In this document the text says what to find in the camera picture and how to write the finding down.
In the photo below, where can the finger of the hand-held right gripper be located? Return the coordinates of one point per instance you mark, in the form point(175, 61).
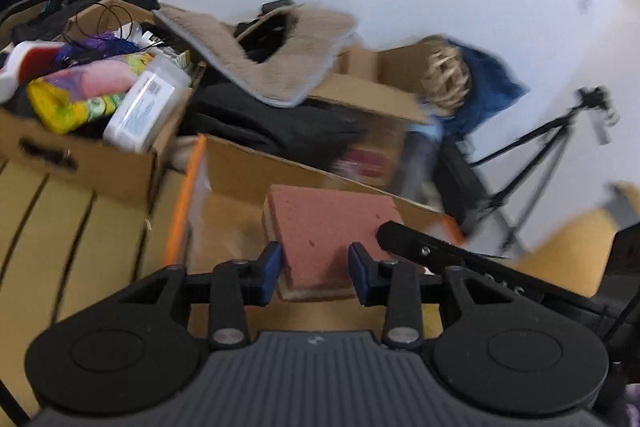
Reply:
point(425, 247)

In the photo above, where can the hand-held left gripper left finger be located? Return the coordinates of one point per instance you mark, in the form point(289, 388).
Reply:
point(270, 268)

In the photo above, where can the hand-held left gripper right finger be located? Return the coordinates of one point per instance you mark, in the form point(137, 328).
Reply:
point(358, 268)

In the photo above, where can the pink sponge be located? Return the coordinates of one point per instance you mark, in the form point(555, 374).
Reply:
point(325, 227)

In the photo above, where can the orange printed cardboard box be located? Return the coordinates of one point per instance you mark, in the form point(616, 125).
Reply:
point(240, 167)

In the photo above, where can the black bag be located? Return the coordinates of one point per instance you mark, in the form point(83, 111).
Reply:
point(460, 187)

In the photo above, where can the black cloth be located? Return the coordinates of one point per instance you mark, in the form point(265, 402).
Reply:
point(260, 122)

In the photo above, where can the black tripod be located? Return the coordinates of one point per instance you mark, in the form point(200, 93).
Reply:
point(545, 127)

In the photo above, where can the open brown cardboard box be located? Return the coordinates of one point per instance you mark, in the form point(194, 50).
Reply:
point(365, 97)

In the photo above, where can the blue cloth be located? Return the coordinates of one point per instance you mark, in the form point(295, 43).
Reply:
point(492, 87)

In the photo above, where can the beige fluffy mat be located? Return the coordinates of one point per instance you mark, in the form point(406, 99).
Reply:
point(280, 72)

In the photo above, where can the white plastic container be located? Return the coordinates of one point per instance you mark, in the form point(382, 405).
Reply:
point(145, 107)

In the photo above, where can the pink cloth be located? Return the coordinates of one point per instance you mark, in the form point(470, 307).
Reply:
point(105, 79)

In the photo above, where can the red and white object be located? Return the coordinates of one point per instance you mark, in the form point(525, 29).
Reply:
point(30, 57)

